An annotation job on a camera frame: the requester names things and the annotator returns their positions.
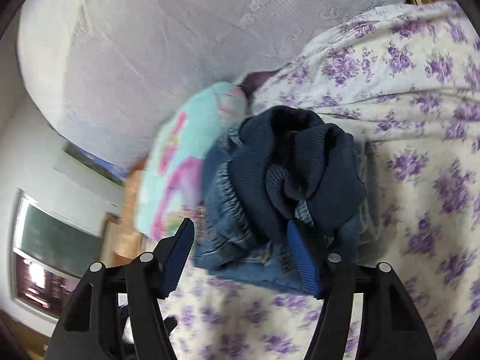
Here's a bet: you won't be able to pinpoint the blue denim jeans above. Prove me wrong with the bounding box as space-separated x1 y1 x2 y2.
192 106 367 296

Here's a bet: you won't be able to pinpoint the floral turquoise folded quilt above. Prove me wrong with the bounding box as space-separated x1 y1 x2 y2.
135 82 248 240

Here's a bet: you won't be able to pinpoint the purple floral bed sheet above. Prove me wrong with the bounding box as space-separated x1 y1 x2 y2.
123 1 480 360

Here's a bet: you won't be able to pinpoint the white embossed headboard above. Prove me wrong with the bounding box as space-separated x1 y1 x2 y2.
17 0 404 167

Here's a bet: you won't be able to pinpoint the window with white frame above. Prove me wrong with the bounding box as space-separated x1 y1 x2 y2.
9 189 101 320

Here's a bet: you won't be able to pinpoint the blue wall poster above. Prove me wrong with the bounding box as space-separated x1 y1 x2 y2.
64 143 128 185

